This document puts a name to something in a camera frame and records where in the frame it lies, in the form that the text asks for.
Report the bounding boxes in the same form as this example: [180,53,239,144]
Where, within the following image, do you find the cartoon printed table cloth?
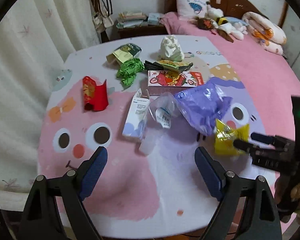
[37,35,278,240]

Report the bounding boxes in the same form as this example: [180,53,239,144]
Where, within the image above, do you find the stack of books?
[116,11,147,29]

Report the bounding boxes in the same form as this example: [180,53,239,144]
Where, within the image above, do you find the purple plastic bag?
[174,80,232,136]

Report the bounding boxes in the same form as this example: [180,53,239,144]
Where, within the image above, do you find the dark wooden nightstand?
[117,24,168,39]

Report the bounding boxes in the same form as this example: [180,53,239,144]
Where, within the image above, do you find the yellow snack wrapper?
[214,119,250,156]

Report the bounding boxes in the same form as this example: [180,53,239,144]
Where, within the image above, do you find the strawberry bear box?
[148,70,204,96]

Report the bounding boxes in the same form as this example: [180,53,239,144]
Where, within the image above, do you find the white embroidered pillow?
[176,0,210,21]

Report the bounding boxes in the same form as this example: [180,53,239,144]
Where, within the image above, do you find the white paper bag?
[160,35,185,62]

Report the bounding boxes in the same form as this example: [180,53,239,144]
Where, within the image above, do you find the green cracker snack wrapper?
[144,60,193,73]

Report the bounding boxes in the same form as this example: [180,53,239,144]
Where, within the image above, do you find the green gold box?
[106,43,142,64]

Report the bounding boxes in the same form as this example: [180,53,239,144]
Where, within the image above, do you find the folded floral quilt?
[242,11,287,56]

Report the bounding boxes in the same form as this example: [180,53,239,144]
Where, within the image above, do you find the clear plastic wrapper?
[149,92,181,129]

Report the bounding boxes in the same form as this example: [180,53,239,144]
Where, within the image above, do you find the pink bed sheet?
[161,12,300,139]

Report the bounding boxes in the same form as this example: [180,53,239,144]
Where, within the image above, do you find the white blue medicine box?
[122,88,150,141]

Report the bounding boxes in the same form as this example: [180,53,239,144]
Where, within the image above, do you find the red cardboard packet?
[82,76,109,112]

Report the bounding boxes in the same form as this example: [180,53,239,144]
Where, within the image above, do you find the light blue tissue box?
[147,12,163,26]

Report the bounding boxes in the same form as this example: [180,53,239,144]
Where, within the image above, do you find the cream floral curtain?
[0,0,99,211]

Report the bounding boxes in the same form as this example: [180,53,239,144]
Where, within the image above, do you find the plush toy pile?
[193,5,248,43]

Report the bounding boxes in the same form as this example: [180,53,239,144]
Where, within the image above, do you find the wooden headboard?
[163,0,289,28]

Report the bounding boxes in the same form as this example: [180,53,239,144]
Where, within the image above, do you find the hanging handbags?
[91,0,114,34]

